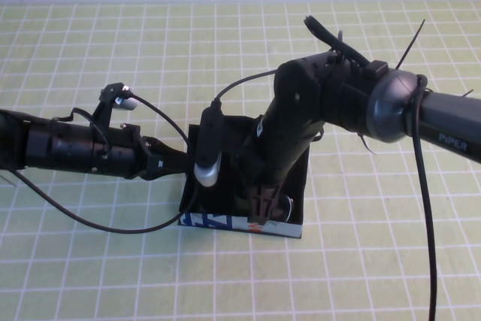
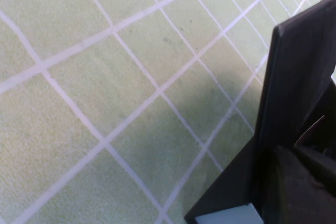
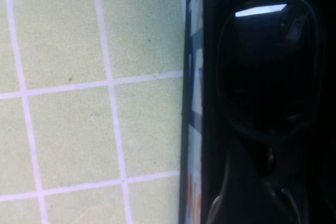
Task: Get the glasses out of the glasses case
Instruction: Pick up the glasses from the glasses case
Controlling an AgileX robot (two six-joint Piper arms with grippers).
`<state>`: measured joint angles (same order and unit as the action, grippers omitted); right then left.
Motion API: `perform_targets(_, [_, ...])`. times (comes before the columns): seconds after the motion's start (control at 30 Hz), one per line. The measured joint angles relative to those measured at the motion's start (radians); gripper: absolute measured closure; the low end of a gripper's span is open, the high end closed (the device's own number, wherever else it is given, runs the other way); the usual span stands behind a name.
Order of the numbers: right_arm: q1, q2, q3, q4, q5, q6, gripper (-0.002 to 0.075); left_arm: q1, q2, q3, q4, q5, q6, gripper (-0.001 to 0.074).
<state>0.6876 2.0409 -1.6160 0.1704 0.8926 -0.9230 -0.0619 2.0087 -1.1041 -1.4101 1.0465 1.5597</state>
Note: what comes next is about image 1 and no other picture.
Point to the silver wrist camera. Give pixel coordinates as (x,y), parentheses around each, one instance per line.
(208,148)
(118,97)

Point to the black printed glasses case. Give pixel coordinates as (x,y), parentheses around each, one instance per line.
(225,204)

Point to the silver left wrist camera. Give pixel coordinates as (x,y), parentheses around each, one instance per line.
(118,97)

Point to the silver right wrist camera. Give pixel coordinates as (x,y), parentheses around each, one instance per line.
(208,148)

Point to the long black zip tie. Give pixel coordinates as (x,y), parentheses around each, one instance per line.
(411,43)

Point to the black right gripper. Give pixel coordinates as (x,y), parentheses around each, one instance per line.
(278,152)

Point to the short black zip tie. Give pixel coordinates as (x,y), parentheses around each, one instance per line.
(366,144)

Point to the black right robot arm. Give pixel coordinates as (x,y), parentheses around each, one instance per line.
(357,103)

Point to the green grid tablecloth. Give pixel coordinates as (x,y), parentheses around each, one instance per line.
(112,43)

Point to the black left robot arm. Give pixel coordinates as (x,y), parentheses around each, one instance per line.
(49,144)

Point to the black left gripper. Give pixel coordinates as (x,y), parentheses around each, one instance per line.
(124,153)

